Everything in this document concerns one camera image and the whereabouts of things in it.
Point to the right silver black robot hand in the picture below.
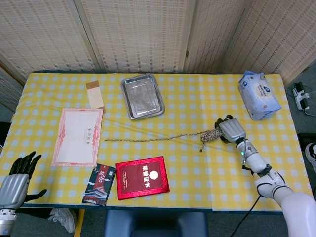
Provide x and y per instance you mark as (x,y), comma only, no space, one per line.
(232,129)

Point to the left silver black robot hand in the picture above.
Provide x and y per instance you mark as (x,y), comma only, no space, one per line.
(13,185)

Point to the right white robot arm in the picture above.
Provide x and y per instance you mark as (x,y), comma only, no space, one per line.
(271,185)

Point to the blue white tissue pack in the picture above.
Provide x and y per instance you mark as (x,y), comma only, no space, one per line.
(259,96)

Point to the yellow white checked tablecloth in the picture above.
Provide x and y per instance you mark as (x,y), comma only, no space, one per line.
(197,168)

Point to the white power strip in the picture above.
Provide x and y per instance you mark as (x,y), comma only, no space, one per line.
(300,96)

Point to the white certificate with red border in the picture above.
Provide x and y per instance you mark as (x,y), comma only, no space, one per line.
(77,138)

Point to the black and white sneaker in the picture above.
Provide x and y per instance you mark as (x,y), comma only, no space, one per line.
(311,155)

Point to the dark palace print book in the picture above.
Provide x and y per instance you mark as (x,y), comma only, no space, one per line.
(98,185)

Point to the brass screen hinge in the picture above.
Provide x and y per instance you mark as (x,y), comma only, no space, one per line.
(187,53)

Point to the rectangular steel tray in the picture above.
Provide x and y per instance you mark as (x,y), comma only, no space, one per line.
(142,96)

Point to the red certificate folder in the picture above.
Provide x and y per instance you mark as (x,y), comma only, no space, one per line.
(142,177)

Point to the dark blue chair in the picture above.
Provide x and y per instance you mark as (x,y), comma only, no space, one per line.
(153,223)

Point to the woven folding screen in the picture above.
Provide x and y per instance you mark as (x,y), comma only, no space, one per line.
(135,32)

